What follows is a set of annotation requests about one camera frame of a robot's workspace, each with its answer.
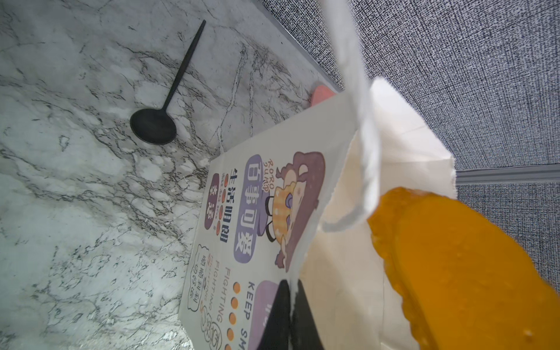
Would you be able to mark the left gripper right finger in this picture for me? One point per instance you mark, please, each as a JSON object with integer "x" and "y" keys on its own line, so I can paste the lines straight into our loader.
{"x": 304, "y": 335}

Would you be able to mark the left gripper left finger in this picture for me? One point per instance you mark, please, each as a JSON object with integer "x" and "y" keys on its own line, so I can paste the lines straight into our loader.
{"x": 276, "y": 335}

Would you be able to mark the white printed paper bag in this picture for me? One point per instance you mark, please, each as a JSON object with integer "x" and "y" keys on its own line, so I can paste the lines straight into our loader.
{"x": 291, "y": 204}

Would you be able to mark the long yellow baguette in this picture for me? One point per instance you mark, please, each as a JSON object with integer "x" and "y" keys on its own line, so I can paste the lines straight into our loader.
{"x": 464, "y": 283}

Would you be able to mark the black spoon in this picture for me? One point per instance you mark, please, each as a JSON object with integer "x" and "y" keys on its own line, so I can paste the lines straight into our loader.
{"x": 155, "y": 126}

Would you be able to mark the pink plastic tray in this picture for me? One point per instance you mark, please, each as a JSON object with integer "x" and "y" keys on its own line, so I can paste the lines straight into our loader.
{"x": 320, "y": 94}

